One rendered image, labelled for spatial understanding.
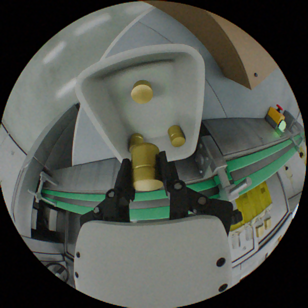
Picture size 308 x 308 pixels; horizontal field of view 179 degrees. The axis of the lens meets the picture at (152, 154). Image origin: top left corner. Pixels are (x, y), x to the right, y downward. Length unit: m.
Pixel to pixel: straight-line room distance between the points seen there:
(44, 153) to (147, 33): 0.79
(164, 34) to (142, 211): 0.41
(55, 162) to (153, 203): 0.73
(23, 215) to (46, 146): 0.48
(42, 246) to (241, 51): 1.04
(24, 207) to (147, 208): 0.70
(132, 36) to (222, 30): 0.15
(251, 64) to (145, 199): 0.38
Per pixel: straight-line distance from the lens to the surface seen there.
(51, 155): 0.83
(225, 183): 0.19
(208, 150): 0.22
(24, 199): 0.75
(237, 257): 0.60
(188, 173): 0.28
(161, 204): 0.28
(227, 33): 0.19
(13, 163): 3.52
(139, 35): 0.23
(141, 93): 0.16
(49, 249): 0.87
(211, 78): 0.27
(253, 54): 0.23
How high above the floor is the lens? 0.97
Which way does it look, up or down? 38 degrees down
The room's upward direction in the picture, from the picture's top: 174 degrees clockwise
